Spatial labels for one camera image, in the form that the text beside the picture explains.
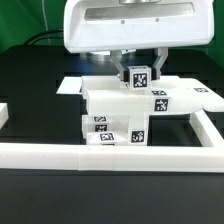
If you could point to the white chair seat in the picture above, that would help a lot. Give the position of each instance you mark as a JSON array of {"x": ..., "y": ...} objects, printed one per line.
[{"x": 104, "y": 123}]

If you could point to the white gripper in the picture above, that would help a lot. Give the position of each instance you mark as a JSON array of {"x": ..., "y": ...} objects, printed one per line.
[{"x": 115, "y": 25}]

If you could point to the white marker sheet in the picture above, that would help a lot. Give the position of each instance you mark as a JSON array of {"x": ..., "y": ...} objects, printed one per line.
[{"x": 70, "y": 85}]

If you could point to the white chair back frame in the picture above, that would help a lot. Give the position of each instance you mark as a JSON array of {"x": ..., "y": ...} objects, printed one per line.
[{"x": 170, "y": 95}]

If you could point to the white block at left edge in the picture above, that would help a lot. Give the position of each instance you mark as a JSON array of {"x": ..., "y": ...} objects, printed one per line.
[{"x": 3, "y": 114}]

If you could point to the white U-shaped fence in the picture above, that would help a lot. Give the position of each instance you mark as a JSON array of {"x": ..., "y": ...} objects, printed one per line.
[{"x": 209, "y": 157}]

